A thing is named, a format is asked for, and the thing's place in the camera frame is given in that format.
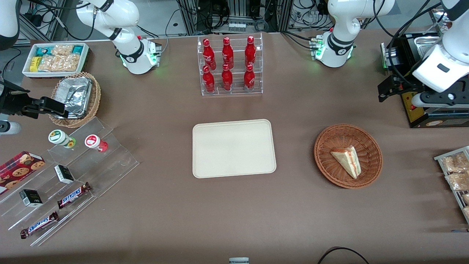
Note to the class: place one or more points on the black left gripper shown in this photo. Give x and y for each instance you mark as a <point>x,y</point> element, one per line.
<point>402,80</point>

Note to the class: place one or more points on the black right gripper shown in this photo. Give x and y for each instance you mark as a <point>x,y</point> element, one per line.
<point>10,102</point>

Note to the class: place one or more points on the triangle sandwich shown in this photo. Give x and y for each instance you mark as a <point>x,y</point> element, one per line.
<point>348,159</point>

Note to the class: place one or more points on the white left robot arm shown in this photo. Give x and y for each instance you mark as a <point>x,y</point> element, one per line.
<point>340,22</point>

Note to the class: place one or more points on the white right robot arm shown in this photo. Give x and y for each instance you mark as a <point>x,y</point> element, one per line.
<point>129,49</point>

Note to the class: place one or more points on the tan wicker basket with foil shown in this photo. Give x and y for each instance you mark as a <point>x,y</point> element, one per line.
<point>93,102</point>

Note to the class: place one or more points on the tray of packaged snacks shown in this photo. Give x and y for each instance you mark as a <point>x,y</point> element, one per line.
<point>439,158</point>

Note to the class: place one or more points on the brown round wicker basket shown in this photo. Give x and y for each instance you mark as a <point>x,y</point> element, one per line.
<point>329,161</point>

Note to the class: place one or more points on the beige plastic tray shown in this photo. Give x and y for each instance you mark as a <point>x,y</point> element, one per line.
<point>234,148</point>

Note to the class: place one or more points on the green lid yogurt cup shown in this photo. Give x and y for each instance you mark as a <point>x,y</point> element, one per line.
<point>58,137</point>

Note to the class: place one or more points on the silver foil container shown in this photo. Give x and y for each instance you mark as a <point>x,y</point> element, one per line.
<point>75,95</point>

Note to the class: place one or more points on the black hot food display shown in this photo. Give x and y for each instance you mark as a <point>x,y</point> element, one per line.
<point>417,113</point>

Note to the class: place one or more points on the white rectangular snack bin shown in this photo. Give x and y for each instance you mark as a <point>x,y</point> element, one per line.
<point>27,71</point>

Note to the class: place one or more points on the yellow snack packet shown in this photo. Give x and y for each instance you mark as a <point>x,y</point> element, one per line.
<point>35,64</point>

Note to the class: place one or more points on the large clear nut bag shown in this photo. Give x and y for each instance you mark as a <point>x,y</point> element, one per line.
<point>60,63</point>

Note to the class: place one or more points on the teal snack packet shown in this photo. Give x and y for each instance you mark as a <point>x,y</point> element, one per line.
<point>43,50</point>
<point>77,49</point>

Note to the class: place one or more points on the red lid yogurt cup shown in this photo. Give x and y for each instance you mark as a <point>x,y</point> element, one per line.
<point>93,141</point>

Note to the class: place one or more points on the small clear nut bag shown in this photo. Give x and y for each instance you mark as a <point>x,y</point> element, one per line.
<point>63,49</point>

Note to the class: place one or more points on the steel food pan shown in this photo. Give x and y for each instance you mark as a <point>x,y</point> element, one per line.
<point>429,40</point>

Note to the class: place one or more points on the red cookie box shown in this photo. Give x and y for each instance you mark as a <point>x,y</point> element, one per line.
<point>20,167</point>

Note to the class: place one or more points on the small black carton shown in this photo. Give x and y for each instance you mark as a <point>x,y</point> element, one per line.
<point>64,174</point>
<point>31,198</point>

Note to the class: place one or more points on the clear acrylic stepped stand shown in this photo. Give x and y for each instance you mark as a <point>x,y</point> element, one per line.
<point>110,165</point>

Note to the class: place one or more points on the brown snickers bar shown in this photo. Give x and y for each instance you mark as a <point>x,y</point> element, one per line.
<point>73,195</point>
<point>39,224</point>

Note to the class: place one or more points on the clear bag of snacks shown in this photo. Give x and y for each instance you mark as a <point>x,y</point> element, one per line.
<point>458,181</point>
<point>466,198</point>
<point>466,212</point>
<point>456,162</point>

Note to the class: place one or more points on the red cola bottle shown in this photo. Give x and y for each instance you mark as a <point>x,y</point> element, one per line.
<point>208,81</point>
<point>250,53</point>
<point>249,79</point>
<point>227,55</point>
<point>226,80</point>
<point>208,55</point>

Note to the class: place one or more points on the clear acrylic bottle rack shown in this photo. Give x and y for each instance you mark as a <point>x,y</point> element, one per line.
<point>237,86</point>

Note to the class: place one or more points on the white power strip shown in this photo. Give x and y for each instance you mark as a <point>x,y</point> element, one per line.
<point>236,26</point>

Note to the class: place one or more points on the small grey box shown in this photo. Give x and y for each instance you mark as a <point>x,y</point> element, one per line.
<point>239,260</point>

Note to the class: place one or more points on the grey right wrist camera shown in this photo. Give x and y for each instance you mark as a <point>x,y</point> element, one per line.
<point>10,127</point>

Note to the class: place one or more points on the aluminium frame rack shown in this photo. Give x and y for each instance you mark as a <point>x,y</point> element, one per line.
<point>238,11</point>

